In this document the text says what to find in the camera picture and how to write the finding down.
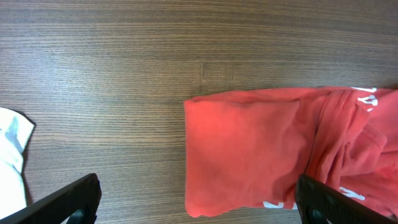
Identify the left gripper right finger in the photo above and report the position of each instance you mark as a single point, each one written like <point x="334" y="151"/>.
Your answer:
<point x="317" y="203"/>

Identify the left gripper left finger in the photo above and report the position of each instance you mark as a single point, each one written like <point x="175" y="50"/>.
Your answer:
<point x="76" y="203"/>

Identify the red printed t-shirt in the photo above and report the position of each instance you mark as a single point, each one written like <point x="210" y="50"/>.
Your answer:
<point x="248" y="148"/>

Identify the white t-shirt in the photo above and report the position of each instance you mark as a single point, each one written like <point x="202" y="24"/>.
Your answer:
<point x="16" y="130"/>

